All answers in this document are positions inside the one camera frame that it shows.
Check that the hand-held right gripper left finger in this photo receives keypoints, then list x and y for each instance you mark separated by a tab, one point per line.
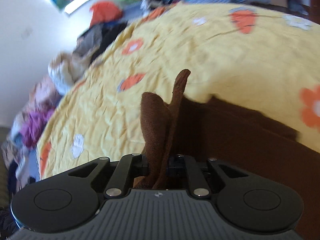
141	167

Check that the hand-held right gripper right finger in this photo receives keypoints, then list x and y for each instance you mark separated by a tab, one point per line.
173	167

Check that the brown knit sweater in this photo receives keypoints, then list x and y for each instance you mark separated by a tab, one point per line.
240	140

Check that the dark grey clothes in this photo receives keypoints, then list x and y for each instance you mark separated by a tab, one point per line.
102	38

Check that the purple cloth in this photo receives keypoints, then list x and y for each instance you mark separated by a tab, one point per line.
35	125

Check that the yellow flower printed bedsheet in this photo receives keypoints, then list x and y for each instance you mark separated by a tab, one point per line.
205	52

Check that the cream cloth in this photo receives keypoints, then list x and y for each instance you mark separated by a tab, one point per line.
63	71

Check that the orange cloth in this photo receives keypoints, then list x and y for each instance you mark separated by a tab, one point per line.
105	12

